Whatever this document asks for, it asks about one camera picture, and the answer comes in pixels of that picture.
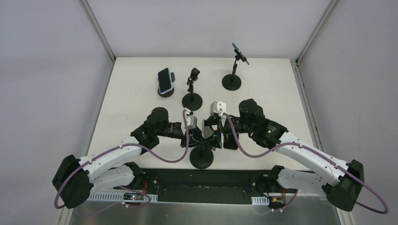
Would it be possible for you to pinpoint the black phone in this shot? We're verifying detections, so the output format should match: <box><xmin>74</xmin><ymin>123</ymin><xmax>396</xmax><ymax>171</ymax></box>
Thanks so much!
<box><xmin>201</xmin><ymin>120</ymin><xmax>214</xmax><ymax>139</ymax></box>
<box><xmin>222</xmin><ymin>135</ymin><xmax>238</xmax><ymax>150</ymax></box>

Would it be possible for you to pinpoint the black round-base phone stand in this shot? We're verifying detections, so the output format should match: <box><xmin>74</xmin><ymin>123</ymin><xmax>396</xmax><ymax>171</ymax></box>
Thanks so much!
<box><xmin>182</xmin><ymin>67</ymin><xmax>203</xmax><ymax>111</ymax></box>

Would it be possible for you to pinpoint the teal phone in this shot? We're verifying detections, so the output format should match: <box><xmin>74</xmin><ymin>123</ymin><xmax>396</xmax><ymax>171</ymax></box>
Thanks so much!
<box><xmin>232</xmin><ymin>43</ymin><xmax>250</xmax><ymax>65</ymax></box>

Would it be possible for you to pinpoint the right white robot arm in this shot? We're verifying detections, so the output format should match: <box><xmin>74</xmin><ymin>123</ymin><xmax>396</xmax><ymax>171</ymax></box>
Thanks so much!
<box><xmin>202</xmin><ymin>98</ymin><xmax>365</xmax><ymax>211</ymax></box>

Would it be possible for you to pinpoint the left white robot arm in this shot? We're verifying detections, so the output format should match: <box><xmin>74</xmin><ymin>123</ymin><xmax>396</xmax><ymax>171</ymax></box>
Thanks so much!
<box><xmin>52</xmin><ymin>107</ymin><xmax>197</xmax><ymax>209</ymax></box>

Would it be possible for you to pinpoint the brown-base phone holder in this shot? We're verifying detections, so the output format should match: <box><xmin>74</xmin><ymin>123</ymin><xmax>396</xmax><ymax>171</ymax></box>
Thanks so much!
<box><xmin>157</xmin><ymin>68</ymin><xmax>175</xmax><ymax>98</ymax></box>

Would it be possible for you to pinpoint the blue-cased phone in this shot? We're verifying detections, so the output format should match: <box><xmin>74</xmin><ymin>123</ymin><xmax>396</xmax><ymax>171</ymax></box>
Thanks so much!
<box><xmin>157</xmin><ymin>68</ymin><xmax>174</xmax><ymax>95</ymax></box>

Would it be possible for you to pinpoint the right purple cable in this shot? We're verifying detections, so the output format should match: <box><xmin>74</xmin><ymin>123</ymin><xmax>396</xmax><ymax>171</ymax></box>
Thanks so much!
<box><xmin>222</xmin><ymin>113</ymin><xmax>389</xmax><ymax>215</ymax></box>

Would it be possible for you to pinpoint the purple cable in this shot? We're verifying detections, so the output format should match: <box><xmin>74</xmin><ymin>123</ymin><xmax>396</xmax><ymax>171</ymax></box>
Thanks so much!
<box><xmin>222</xmin><ymin>113</ymin><xmax>389</xmax><ymax>215</ymax></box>
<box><xmin>54</xmin><ymin>108</ymin><xmax>191</xmax><ymax>210</ymax></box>

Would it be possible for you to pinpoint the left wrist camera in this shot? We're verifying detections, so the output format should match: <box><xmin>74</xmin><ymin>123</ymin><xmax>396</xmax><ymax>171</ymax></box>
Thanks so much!
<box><xmin>181</xmin><ymin>108</ymin><xmax>197</xmax><ymax>133</ymax></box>

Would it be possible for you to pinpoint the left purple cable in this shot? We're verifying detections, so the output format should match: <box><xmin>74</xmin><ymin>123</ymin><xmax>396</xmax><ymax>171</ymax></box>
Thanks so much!
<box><xmin>54</xmin><ymin>108</ymin><xmax>191</xmax><ymax>210</ymax></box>

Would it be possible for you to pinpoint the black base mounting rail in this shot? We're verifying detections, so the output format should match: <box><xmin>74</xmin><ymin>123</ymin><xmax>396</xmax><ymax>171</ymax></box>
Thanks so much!
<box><xmin>113</xmin><ymin>167</ymin><xmax>308</xmax><ymax>206</ymax></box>

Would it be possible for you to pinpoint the right white cable duct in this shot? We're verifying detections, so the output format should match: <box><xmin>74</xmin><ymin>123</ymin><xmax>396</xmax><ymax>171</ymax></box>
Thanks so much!
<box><xmin>251</xmin><ymin>196</ymin><xmax>270</xmax><ymax>206</ymax></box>

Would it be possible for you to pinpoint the white cable duct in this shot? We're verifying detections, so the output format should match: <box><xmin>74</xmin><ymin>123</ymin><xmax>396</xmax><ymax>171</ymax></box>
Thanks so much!
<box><xmin>86</xmin><ymin>191</ymin><xmax>158</xmax><ymax>203</ymax></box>
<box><xmin>251</xmin><ymin>196</ymin><xmax>270</xmax><ymax>206</ymax></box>

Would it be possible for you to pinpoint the left white cable duct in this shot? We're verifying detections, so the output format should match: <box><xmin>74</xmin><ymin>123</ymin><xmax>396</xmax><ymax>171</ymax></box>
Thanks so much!
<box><xmin>86</xmin><ymin>191</ymin><xmax>158</xmax><ymax>203</ymax></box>

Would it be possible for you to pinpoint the left aluminium frame post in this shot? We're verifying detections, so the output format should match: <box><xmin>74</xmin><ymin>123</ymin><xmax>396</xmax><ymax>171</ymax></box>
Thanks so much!
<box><xmin>79</xmin><ymin>0</ymin><xmax>116</xmax><ymax>64</ymax></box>

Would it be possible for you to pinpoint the aluminium frame post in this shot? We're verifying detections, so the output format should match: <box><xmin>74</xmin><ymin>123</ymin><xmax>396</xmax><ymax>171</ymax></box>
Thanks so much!
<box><xmin>295</xmin><ymin>0</ymin><xmax>339</xmax><ymax>66</ymax></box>
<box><xmin>79</xmin><ymin>0</ymin><xmax>116</xmax><ymax>64</ymax></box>

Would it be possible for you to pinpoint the right aluminium frame post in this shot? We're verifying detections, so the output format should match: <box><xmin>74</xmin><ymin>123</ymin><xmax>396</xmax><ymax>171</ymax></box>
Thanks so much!
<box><xmin>295</xmin><ymin>0</ymin><xmax>339</xmax><ymax>66</ymax></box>

